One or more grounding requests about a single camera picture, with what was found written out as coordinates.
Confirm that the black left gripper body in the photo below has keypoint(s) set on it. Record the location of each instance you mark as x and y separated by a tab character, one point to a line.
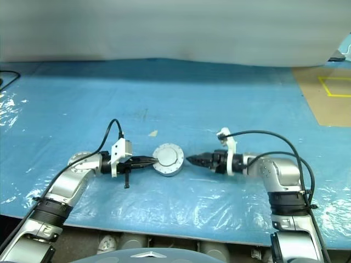
123	165

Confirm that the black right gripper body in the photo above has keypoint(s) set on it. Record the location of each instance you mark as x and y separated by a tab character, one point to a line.
219	161

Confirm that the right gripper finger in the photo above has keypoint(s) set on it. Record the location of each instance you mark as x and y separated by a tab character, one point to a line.
203	156
204	162

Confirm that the round silver motor lid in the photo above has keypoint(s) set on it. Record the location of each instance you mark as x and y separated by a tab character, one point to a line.
166	156

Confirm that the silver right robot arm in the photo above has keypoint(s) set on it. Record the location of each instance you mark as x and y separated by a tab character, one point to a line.
279	172

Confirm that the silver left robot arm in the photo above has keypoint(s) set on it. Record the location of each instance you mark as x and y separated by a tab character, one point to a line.
65	183

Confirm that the small beige tape scrap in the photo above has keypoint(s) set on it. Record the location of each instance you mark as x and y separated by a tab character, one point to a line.
153	133

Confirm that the blue plastic-covered table sheet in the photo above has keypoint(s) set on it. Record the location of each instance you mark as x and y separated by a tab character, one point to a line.
192	109

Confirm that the grey rounded shape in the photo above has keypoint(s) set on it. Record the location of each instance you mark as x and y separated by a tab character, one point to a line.
214	249
131	241

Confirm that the white ribbed rounded shape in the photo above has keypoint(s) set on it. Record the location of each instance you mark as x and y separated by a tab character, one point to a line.
105	244

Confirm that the grey robot torso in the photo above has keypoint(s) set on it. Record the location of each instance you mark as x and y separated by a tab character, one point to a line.
109	257

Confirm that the yellow tape square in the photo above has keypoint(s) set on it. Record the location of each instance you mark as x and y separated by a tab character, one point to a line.
324	86

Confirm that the white backdrop sheet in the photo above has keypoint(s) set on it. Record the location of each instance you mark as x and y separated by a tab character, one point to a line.
164	27

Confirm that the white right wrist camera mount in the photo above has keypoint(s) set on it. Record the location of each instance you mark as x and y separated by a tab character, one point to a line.
229	161

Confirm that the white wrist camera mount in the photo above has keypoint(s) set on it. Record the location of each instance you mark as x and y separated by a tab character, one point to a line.
120	149
229	161

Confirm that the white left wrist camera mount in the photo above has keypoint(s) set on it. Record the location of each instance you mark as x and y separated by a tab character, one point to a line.
120	149

